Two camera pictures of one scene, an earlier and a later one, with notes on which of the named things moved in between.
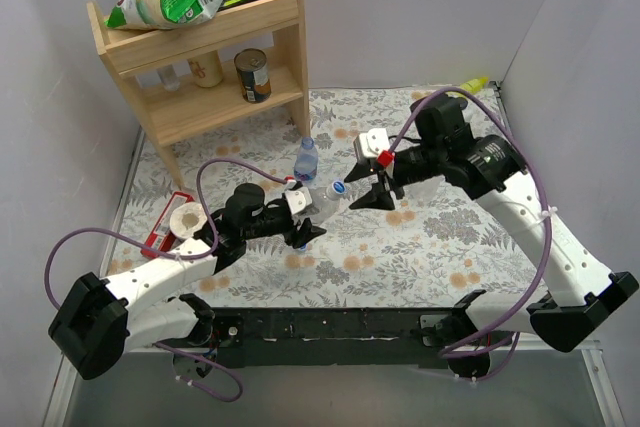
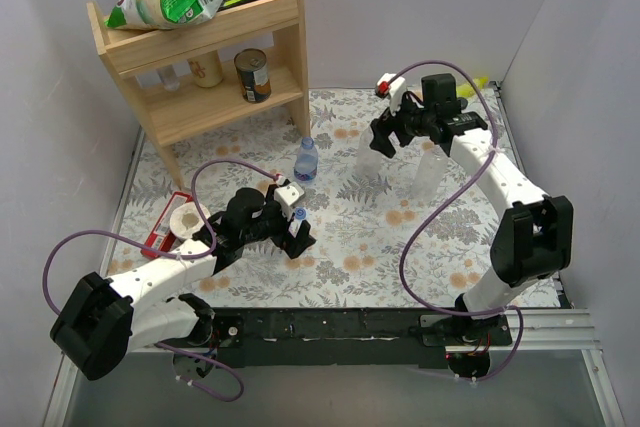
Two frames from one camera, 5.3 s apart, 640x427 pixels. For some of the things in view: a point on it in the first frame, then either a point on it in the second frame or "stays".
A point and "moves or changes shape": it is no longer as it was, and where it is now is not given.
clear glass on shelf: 168,77 stays
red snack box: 161,235 stays
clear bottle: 325,201 moves or changes shape
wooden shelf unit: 196,79 stays
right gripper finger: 379,198 → 381,128
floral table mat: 437,246 stays
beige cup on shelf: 207,69 stays
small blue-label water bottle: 306,160 stays
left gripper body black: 295,226 stays
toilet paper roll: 186,218 stays
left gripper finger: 306,233 → 295,246
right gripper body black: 383,179 → 388,125
